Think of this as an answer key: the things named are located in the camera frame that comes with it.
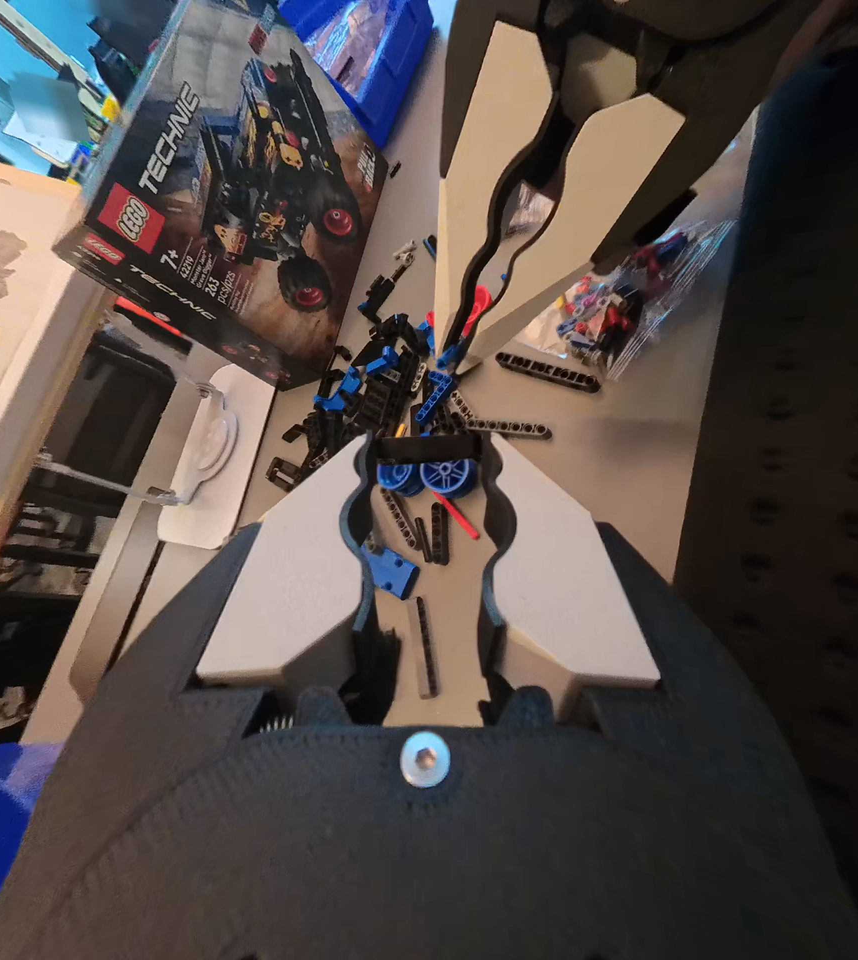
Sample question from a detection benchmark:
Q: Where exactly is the grey long beam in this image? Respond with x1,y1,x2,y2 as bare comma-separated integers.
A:
465,418,554,442

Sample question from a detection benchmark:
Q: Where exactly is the blue L-shaped beam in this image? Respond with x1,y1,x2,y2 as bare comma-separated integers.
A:
414,369,459,421

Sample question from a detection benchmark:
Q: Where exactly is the blue wheel hub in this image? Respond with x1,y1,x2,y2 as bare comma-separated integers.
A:
420,457,477,499
378,459,423,498

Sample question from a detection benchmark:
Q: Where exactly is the dark perforated panel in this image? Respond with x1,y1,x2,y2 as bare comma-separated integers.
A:
672,45,858,960

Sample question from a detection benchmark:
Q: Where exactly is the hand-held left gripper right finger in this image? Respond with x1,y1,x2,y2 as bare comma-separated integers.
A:
477,433,661,691

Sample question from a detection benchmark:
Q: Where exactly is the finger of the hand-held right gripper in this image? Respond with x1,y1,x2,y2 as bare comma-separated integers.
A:
432,21,561,360
457,93,689,375

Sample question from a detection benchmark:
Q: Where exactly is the long black beam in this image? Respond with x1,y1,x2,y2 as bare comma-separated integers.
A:
494,351,602,393

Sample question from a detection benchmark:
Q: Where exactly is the red axle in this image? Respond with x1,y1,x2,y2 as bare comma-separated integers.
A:
431,491,481,541

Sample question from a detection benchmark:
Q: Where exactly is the dark grey beam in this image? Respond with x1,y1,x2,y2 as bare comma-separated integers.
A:
408,596,440,700

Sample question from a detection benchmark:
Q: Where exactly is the printed toy set box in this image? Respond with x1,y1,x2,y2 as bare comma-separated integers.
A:
52,0,390,393

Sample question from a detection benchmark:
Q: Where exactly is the pile of loose building parts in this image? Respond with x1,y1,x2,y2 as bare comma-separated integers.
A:
265,309,556,567

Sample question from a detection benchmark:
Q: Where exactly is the small bag of red parts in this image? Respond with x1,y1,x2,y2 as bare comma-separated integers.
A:
515,217,739,380

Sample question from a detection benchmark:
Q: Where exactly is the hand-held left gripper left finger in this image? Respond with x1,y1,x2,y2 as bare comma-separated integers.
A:
195,431,376,687

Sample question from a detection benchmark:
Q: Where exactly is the blue angled shell panel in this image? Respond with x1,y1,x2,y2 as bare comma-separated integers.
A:
360,546,421,601

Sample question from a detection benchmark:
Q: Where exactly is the grey desk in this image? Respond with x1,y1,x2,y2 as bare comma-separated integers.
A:
20,0,764,751

